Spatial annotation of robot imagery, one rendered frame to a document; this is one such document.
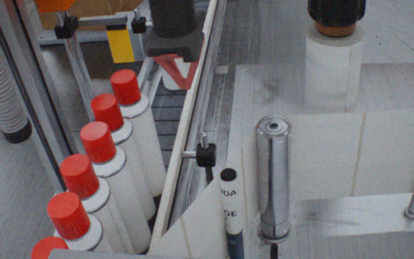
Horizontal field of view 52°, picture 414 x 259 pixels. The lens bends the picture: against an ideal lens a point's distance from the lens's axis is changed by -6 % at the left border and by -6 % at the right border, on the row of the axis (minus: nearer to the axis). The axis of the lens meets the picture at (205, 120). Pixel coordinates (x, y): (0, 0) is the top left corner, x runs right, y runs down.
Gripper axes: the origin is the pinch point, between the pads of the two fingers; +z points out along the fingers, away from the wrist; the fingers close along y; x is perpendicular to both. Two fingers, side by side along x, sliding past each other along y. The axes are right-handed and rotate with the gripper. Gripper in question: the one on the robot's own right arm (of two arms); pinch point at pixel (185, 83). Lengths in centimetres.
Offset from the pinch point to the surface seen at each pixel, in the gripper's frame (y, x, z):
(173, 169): -7.0, 2.2, 10.2
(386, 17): 56, -42, 19
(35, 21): 236, 171, 102
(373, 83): 19.1, -31.6, 13.9
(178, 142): -1.1, 2.3, 10.3
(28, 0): 279, 199, 102
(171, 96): 15.5, 7.1, 13.8
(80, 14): 51, 38, 12
